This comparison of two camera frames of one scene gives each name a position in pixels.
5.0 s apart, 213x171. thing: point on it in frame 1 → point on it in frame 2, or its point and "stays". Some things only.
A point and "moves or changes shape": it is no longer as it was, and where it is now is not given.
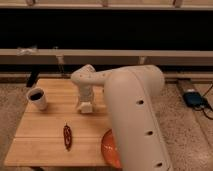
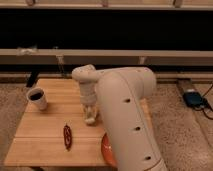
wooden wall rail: [105, 57] stays
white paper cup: [37, 97] stays
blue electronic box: [194, 99] stays
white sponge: [86, 107] moves or changes shape
